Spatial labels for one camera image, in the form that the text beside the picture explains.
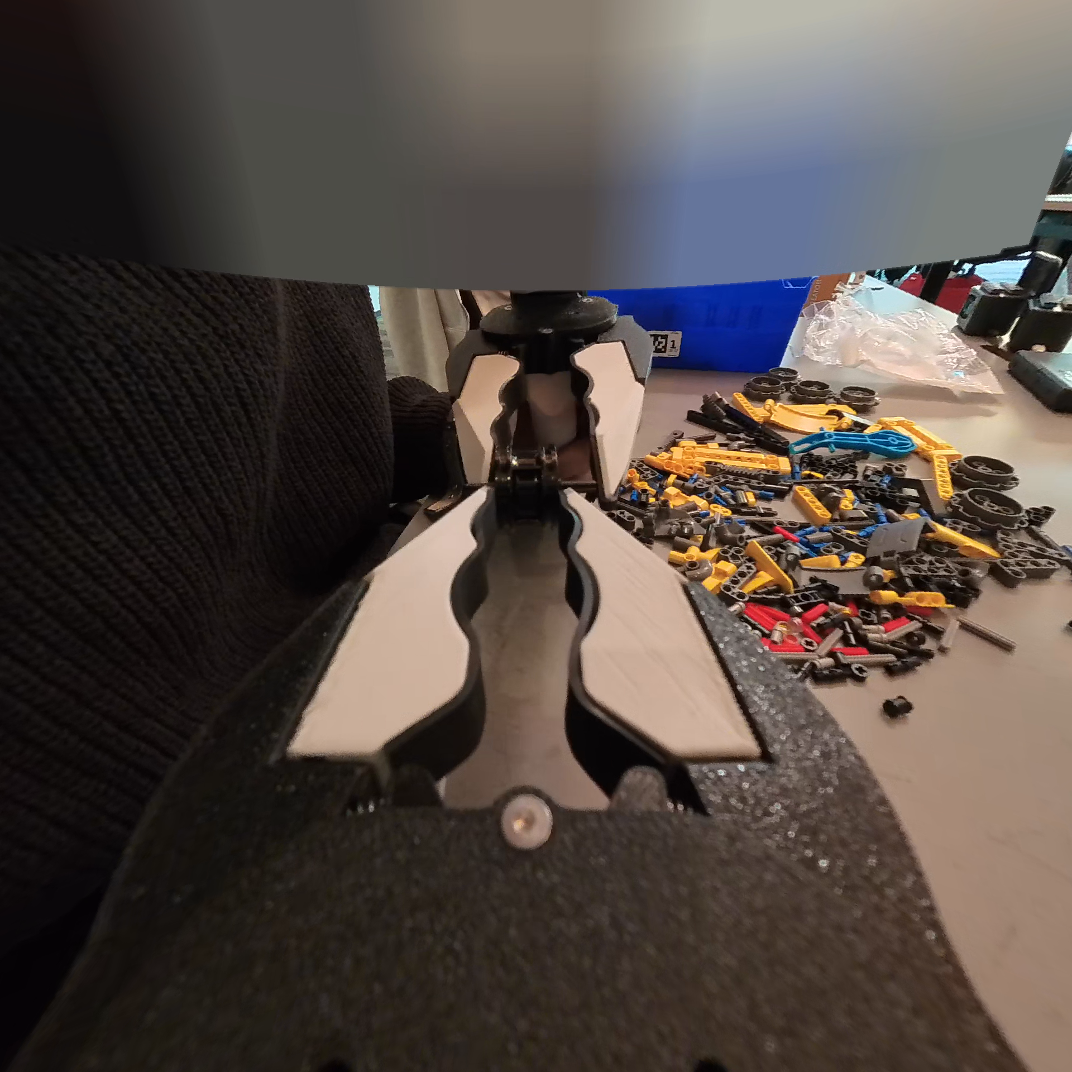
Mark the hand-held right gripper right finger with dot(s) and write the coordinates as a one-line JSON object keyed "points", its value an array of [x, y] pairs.
{"points": [[670, 670]]}

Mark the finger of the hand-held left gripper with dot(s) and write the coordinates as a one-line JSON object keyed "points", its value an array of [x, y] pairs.
{"points": [[618, 410], [476, 410]]}

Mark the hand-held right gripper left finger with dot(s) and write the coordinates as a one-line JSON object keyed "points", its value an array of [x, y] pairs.
{"points": [[394, 653]]}

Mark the black toy wheel rim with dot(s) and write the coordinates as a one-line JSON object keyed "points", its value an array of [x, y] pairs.
{"points": [[523, 473]]}

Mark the pile of toy building parts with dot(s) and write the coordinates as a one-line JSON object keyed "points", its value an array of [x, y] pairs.
{"points": [[837, 536]]}

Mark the person's left forearm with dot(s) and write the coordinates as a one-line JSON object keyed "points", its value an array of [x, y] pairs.
{"points": [[415, 435]]}

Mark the person's left hand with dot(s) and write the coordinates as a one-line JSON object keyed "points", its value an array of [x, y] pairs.
{"points": [[576, 461]]}

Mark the blue plastic bin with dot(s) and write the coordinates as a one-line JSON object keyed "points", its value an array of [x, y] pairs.
{"points": [[729, 327]]}

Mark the small black toy bush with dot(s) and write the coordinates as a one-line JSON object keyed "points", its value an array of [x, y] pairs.
{"points": [[896, 706]]}

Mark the blue toy lever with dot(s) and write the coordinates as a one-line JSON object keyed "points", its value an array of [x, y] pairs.
{"points": [[846, 441]]}

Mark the cardboard box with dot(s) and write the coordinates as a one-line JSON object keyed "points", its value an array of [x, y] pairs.
{"points": [[827, 289]]}

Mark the person's black sweater torso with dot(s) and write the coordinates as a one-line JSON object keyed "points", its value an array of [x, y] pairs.
{"points": [[167, 502]]}

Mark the clear plastic bag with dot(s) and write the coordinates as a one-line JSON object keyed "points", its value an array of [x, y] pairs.
{"points": [[896, 348]]}

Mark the black flat case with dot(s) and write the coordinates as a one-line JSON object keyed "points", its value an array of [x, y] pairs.
{"points": [[1043, 381]]}

